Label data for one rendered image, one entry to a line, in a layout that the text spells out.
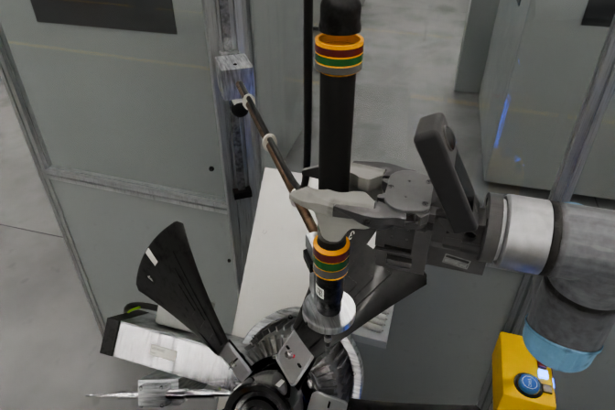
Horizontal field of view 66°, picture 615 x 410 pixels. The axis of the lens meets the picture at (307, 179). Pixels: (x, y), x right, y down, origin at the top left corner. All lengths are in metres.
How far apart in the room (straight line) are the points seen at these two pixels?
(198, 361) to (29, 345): 1.80
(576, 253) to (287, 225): 0.69
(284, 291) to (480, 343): 0.88
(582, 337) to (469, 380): 1.37
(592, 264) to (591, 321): 0.07
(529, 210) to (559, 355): 0.17
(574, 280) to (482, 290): 1.06
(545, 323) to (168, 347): 0.73
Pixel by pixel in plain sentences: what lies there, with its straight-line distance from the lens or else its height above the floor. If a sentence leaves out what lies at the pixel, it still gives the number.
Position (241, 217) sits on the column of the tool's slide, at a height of 1.09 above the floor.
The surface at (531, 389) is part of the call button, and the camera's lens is 1.11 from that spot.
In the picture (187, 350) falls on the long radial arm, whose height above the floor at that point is 1.13.
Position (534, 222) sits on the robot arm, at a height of 1.67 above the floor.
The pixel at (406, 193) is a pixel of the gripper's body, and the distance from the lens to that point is 0.49.
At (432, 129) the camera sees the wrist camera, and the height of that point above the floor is 1.75.
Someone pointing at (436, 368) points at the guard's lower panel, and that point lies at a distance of 1.89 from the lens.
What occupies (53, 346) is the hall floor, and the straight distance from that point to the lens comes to 2.71.
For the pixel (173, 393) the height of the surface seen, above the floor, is 1.10.
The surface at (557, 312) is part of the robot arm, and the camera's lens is 0.55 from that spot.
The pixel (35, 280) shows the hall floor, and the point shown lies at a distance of 3.09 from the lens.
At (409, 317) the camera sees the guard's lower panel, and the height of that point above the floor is 0.66.
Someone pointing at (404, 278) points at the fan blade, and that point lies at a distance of 0.76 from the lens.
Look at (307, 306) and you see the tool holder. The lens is 0.64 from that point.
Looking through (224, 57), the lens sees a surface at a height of 1.58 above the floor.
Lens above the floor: 1.95
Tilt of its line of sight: 34 degrees down
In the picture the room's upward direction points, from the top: straight up
